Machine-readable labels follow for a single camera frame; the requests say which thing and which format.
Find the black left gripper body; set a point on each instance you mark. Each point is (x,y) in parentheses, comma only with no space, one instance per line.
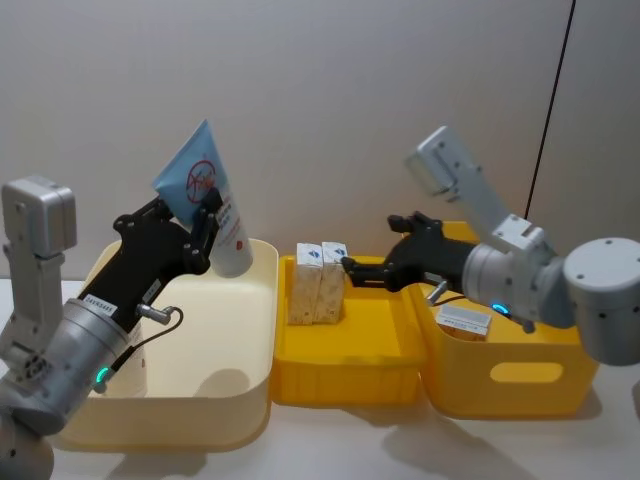
(145,260)

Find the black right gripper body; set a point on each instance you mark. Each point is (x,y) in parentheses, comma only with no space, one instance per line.
(430,260)

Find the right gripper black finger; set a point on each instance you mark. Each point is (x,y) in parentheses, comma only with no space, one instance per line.
(412,222)
(365,275)

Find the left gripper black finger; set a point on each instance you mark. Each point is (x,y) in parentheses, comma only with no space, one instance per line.
(206,225)
(161,207)

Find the light blue tube white cap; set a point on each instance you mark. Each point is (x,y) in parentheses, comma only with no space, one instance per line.
(200,170)

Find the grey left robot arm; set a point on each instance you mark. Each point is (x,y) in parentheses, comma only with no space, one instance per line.
(40,310)

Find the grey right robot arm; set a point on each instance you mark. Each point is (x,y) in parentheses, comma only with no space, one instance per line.
(575,285)

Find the small white carton box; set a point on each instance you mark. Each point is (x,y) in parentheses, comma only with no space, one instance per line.
(331,285)
(305,290)

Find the flat white grey box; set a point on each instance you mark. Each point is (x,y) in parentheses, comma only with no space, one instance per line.
(462,322)

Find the shallow yellow plastic bin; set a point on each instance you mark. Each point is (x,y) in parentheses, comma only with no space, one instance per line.
(360,350)

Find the cream plastic bin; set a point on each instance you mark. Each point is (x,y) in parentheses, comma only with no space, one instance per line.
(210,330)

